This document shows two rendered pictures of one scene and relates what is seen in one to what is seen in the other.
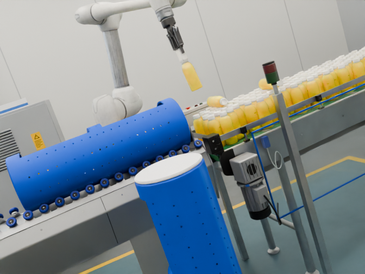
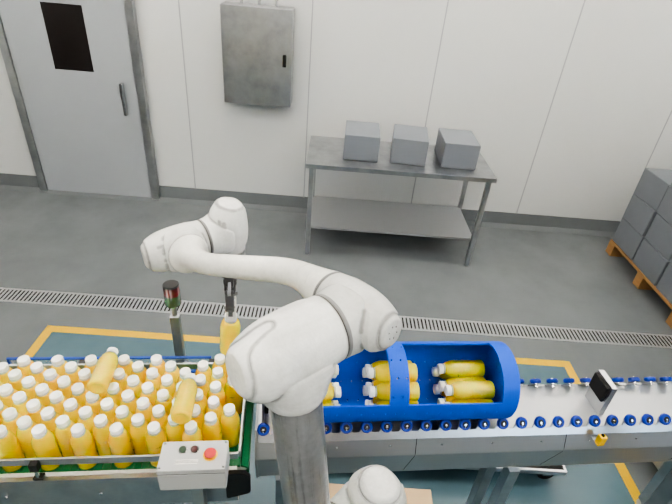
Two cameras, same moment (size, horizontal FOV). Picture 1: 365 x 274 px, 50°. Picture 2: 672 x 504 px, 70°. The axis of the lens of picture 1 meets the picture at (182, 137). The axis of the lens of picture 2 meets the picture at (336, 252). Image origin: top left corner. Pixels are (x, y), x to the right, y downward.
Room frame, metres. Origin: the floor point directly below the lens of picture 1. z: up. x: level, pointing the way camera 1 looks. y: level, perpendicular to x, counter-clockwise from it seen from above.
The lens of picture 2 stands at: (3.26, 0.38, 2.44)
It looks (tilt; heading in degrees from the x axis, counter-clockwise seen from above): 33 degrees down; 190
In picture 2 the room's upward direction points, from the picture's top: 5 degrees clockwise
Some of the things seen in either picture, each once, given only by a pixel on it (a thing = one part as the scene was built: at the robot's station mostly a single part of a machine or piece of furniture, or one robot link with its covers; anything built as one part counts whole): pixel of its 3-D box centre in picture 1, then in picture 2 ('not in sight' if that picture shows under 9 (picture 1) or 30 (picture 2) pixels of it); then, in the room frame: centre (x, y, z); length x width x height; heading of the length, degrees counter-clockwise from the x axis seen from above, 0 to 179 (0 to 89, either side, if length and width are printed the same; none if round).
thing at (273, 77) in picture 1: (272, 77); (172, 298); (1.91, -0.51, 1.18); 0.06 x 0.06 x 0.05
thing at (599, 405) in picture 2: not in sight; (598, 392); (1.73, 1.24, 1.00); 0.10 x 0.04 x 0.15; 18
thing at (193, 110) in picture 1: (197, 113); (194, 464); (2.47, -0.14, 1.05); 0.20 x 0.10 x 0.10; 108
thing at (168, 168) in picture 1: (168, 167); not in sight; (1.49, 0.09, 1.03); 0.28 x 0.28 x 0.01
